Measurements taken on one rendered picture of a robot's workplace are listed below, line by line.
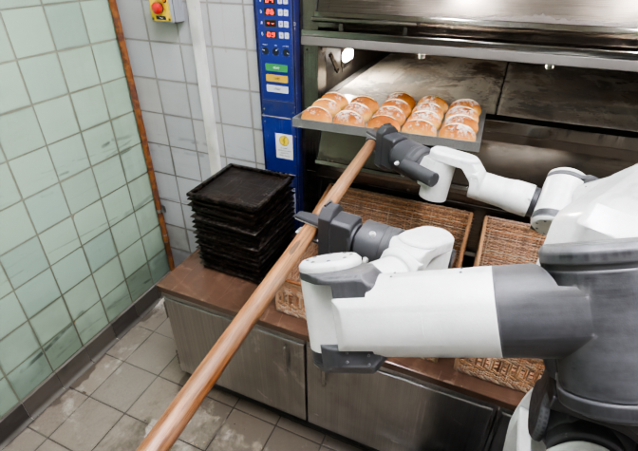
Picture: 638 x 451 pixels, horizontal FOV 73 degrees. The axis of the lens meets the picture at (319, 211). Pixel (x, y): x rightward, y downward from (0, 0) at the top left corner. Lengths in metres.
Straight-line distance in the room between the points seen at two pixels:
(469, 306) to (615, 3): 1.13
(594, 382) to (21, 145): 1.76
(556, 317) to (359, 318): 0.18
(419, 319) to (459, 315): 0.04
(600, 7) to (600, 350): 1.12
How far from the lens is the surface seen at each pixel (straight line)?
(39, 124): 1.89
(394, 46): 1.34
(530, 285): 0.44
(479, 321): 0.43
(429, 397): 1.46
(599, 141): 1.54
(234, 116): 1.83
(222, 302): 1.59
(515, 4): 1.43
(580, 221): 0.57
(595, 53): 1.32
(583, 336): 0.44
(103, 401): 2.20
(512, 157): 1.56
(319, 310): 0.51
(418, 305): 0.44
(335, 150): 1.66
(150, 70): 2.04
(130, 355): 2.33
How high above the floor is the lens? 1.64
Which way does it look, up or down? 31 degrees down
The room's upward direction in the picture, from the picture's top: straight up
